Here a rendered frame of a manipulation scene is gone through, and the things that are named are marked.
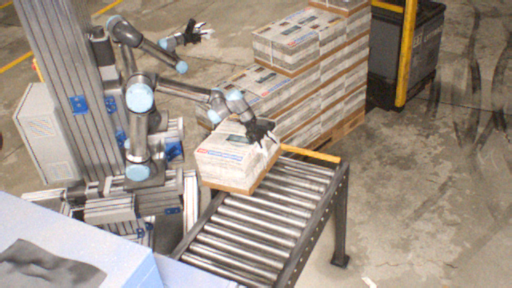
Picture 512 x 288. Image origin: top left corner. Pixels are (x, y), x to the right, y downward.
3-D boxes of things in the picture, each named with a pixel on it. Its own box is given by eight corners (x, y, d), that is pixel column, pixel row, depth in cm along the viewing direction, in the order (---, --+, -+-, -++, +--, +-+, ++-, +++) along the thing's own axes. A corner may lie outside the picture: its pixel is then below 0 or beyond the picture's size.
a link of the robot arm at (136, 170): (149, 166, 255) (153, 74, 224) (150, 185, 243) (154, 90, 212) (126, 166, 251) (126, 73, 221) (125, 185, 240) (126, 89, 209)
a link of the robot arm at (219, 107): (213, 115, 244) (231, 104, 242) (215, 128, 235) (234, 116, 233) (204, 104, 239) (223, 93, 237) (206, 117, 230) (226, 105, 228)
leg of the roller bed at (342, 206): (337, 255, 311) (339, 177, 270) (346, 258, 309) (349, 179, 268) (334, 262, 307) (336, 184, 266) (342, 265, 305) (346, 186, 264)
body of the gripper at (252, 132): (257, 135, 246) (245, 116, 242) (270, 131, 240) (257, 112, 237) (250, 144, 241) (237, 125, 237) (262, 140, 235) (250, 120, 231)
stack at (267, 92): (209, 188, 371) (190, 96, 320) (310, 119, 431) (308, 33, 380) (242, 213, 348) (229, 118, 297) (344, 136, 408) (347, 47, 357)
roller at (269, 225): (221, 209, 248) (219, 202, 245) (306, 236, 229) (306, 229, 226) (215, 215, 244) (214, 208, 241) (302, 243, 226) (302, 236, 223)
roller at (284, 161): (260, 155, 279) (259, 149, 276) (338, 175, 261) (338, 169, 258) (256, 161, 276) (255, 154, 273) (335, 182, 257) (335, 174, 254)
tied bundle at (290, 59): (254, 62, 350) (250, 34, 336) (282, 48, 365) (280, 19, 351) (291, 80, 327) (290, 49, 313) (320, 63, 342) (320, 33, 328)
